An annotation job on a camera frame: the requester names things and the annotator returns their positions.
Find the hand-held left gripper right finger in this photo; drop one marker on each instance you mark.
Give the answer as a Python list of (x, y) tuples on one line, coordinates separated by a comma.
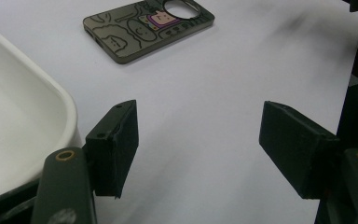
[(298, 149)]

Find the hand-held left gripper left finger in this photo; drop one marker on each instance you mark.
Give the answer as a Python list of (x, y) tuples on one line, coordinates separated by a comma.
[(115, 149)]

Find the white plastic tray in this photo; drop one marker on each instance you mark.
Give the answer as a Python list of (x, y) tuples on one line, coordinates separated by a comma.
[(15, 118)]

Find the grey cartoon print phone case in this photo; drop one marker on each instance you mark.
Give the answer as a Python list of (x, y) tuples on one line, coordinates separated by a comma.
[(136, 34)]

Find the white table sheet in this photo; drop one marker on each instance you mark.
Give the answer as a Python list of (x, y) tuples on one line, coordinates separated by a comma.
[(205, 109)]

